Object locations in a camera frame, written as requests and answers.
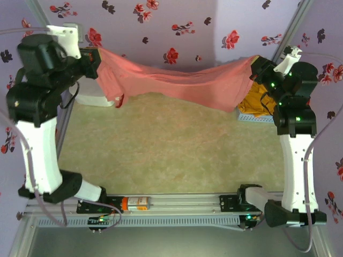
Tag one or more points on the pink t-shirt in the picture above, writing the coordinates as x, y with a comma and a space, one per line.
174, 83

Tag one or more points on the white lidded storage box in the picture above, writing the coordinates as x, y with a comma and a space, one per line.
91, 100

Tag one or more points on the yellow t-shirt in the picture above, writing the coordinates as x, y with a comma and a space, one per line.
254, 104

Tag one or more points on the blue plastic basket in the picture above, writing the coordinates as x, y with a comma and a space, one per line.
249, 119

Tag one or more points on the orange and white cylinder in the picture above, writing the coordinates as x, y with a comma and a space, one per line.
136, 203

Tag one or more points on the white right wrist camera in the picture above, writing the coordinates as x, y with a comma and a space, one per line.
288, 59

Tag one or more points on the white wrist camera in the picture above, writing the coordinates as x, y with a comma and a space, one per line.
67, 37
288, 59

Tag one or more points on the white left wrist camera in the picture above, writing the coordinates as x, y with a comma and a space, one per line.
67, 37

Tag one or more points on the aluminium corner post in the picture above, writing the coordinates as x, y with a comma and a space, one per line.
37, 8
294, 24

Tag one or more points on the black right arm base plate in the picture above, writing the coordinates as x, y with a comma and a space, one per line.
227, 203

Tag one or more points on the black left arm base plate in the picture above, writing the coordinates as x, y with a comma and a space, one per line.
83, 207

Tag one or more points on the long aluminium mounting rail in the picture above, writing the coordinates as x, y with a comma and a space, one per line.
182, 204

